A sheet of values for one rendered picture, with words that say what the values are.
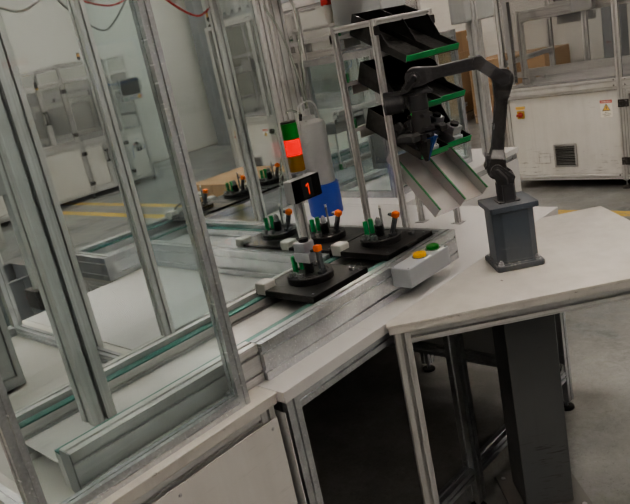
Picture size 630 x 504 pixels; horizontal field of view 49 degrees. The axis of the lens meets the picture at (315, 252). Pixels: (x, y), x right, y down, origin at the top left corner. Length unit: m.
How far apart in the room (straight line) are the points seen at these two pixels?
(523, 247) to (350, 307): 0.58
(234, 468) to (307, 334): 0.40
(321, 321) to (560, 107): 4.77
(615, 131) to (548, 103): 0.61
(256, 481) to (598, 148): 5.07
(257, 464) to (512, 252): 1.00
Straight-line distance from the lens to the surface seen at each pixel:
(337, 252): 2.28
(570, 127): 6.39
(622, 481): 2.74
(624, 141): 6.23
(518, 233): 2.18
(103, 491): 1.52
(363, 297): 1.98
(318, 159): 3.17
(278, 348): 1.76
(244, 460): 1.69
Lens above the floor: 1.62
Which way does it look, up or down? 16 degrees down
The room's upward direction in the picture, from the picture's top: 12 degrees counter-clockwise
